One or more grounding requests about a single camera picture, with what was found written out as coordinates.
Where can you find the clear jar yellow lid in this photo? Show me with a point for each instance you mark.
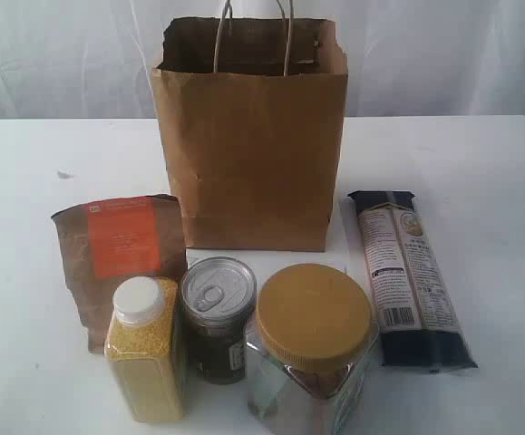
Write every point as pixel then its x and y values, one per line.
pixel 308 345

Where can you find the yellow grain bottle white cap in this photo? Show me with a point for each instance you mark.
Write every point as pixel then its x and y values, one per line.
pixel 145 350

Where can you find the brown paper shopping bag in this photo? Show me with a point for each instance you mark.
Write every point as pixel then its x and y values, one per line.
pixel 251 115

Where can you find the dark jar pull-tab lid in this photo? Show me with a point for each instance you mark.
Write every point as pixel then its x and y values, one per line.
pixel 217 295

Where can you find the brown pouch orange label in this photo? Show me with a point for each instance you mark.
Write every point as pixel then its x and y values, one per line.
pixel 105 242

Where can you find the black noodle packet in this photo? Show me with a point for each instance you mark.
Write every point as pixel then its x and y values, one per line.
pixel 418 325

